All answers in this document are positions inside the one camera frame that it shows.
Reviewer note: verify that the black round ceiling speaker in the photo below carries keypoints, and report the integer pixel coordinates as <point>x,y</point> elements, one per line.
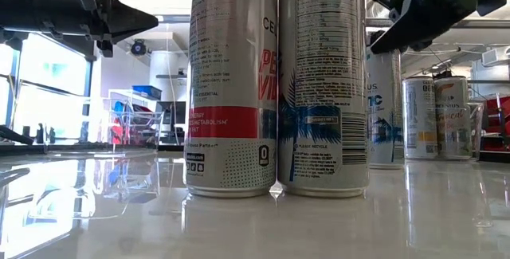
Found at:
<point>138,47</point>

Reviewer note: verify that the black ceiling spotlight cluster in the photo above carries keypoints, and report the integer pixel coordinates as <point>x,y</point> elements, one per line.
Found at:
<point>416,46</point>

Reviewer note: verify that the long ceiling light bar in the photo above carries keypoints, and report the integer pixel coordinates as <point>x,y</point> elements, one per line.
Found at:
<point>175,18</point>

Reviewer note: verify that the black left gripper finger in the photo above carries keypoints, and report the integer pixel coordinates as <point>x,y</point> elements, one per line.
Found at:
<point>125,28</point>
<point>123,10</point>

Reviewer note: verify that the white wall air conditioner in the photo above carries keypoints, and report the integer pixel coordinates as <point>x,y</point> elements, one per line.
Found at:
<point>496,56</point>

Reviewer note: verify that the shelf with coloured bins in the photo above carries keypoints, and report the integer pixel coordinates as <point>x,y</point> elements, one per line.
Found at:
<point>147,91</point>

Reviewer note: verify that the black angled bracket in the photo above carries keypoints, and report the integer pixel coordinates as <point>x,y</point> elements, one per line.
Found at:
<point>12,134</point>

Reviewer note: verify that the white cylindrical column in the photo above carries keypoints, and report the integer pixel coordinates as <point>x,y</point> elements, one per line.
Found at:
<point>167,71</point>

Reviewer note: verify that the white tropical vibe Celsius can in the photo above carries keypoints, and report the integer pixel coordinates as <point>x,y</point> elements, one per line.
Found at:
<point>418,119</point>
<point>454,123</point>

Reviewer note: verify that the dark monitor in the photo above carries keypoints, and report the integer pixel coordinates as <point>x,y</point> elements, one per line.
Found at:
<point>171,119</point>

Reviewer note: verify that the white peach vibe Celsius can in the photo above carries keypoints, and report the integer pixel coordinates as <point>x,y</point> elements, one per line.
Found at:
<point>231,91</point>

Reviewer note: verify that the red cabinet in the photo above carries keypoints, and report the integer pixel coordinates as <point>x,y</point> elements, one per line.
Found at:
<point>498,123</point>

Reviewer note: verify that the small black spotlight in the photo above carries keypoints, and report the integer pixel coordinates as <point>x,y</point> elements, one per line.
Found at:
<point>442,74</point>

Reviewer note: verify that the large dark-framed window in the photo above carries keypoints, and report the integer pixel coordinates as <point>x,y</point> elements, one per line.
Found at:
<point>48,103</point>

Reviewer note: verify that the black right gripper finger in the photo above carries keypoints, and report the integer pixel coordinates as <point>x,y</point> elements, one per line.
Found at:
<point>414,26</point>

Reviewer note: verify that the black table frame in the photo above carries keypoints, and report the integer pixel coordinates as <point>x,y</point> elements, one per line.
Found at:
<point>79,147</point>

